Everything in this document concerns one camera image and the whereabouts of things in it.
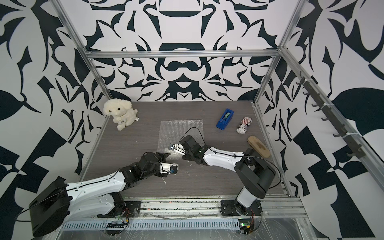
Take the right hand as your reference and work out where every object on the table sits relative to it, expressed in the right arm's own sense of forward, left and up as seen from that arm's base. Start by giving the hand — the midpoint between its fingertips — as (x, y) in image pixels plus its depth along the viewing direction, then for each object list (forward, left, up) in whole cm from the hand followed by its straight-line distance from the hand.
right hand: (184, 143), depth 89 cm
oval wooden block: (0, -46, -5) cm, 46 cm away
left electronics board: (-40, +33, -10) cm, 52 cm away
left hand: (-7, +9, +2) cm, 12 cm away
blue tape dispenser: (+20, -27, -3) cm, 34 cm away
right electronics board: (-39, -29, -8) cm, 50 cm away
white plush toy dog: (+19, +40, +6) cm, 44 cm away
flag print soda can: (+15, -39, -5) cm, 42 cm away
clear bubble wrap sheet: (+13, +8, -6) cm, 16 cm away
